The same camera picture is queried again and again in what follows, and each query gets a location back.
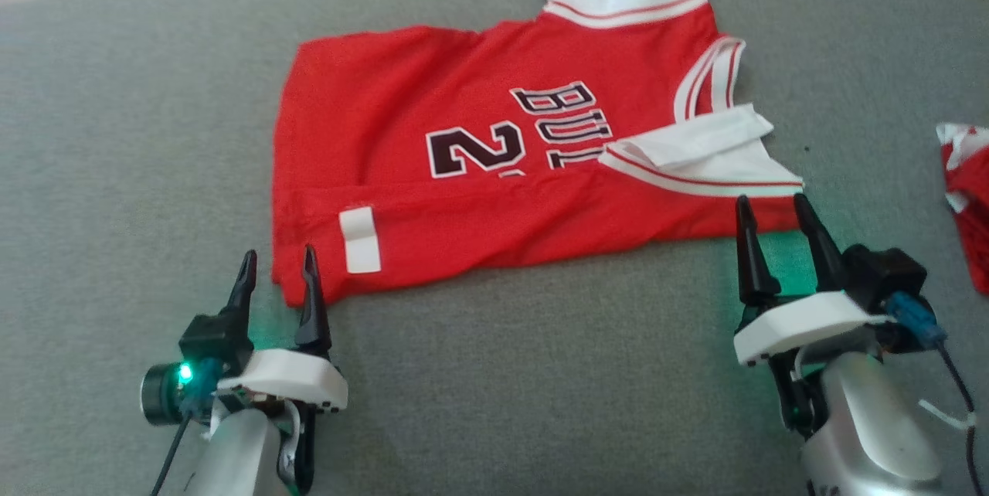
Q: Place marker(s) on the red Bulls basketball jersey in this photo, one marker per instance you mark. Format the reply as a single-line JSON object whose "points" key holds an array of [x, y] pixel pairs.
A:
{"points": [[463, 79]]}

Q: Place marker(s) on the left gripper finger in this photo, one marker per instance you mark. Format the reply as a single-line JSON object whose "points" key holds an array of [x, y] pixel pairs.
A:
{"points": [[242, 295], [313, 326]]}

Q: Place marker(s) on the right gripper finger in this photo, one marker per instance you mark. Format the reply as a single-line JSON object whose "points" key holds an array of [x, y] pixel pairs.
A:
{"points": [[753, 272], [825, 260]]}

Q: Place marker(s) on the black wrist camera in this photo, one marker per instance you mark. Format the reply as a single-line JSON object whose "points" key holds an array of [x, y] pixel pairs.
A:
{"points": [[212, 338], [881, 276]]}

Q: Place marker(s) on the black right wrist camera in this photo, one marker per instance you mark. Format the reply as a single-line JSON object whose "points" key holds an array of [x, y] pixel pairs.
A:
{"points": [[881, 276]]}

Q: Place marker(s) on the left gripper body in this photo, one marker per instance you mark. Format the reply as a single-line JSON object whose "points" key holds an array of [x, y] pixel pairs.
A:
{"points": [[286, 376]]}

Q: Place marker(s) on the red garment with white trim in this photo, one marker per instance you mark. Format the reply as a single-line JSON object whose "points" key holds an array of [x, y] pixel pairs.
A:
{"points": [[972, 179]]}

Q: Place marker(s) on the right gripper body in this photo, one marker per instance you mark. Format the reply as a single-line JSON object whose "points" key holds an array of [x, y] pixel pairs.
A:
{"points": [[803, 322]]}

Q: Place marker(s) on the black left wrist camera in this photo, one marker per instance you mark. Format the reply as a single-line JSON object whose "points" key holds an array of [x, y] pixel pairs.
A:
{"points": [[212, 338]]}

